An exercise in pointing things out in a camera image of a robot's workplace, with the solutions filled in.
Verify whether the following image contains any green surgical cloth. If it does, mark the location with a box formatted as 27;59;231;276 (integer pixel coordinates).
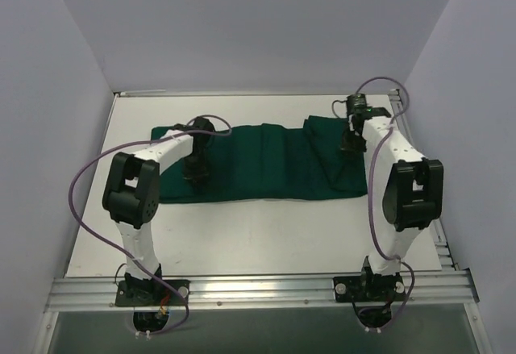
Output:
160;115;367;204

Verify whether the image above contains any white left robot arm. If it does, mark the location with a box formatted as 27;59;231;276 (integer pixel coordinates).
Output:
102;116;214;305

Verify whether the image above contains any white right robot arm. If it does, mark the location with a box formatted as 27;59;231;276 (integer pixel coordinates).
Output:
342;102;443;300

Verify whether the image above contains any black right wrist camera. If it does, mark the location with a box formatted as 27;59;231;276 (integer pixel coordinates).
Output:
345;94;371;119

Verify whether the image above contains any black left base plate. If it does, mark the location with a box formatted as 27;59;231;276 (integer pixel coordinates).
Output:
114;280;185;307

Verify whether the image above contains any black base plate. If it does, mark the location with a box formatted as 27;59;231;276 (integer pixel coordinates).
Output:
332;275;406;303
114;280;185;307

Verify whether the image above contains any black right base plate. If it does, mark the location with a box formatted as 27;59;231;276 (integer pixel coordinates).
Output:
332;275;406;303

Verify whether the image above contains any aluminium front rail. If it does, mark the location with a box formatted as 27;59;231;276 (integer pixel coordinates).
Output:
45;270;477;312

